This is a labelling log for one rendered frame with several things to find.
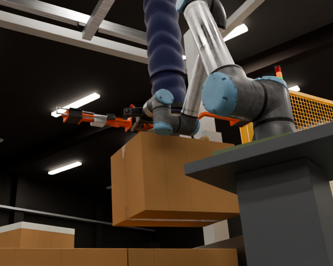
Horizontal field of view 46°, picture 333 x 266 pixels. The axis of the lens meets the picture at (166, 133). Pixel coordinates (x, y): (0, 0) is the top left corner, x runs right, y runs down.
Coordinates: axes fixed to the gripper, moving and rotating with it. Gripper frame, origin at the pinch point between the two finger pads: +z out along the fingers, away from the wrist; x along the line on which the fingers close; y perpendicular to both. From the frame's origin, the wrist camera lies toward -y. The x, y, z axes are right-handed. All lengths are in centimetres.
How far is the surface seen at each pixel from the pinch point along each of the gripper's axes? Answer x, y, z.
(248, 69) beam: 250, 324, 220
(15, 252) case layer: -72, -59, -20
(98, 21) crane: 171, 26, 121
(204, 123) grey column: 62, 123, 92
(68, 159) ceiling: 273, 197, 793
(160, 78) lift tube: 31.0, 18.2, -5.4
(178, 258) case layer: -74, 12, -21
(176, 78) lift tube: 30.3, 26.1, -10.7
